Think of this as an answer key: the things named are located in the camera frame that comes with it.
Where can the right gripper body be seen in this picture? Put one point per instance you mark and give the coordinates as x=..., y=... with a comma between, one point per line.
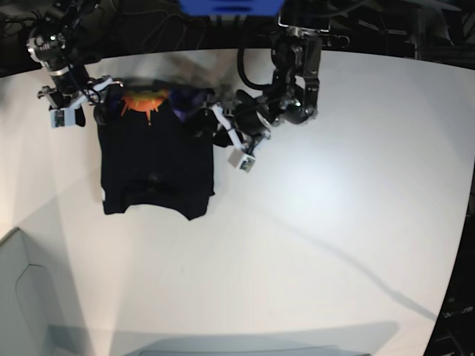
x=68, y=74

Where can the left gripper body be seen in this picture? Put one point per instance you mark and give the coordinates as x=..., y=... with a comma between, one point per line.
x=254, y=117

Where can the black T-shirt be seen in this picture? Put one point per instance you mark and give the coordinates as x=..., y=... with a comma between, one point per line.
x=148, y=158

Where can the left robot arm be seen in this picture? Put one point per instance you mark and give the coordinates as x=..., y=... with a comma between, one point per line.
x=292, y=96

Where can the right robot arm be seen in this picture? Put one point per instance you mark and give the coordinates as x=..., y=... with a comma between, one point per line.
x=66, y=21

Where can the black power strip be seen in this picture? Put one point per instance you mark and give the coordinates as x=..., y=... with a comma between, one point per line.
x=335, y=42

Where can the blue box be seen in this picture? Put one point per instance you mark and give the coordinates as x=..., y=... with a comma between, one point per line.
x=231, y=7

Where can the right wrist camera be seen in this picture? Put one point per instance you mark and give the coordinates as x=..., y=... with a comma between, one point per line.
x=63, y=117

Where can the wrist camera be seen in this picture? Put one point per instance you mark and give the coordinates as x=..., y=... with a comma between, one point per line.
x=63, y=117
x=241, y=160

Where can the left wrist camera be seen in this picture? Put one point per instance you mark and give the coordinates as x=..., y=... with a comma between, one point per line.
x=241, y=160

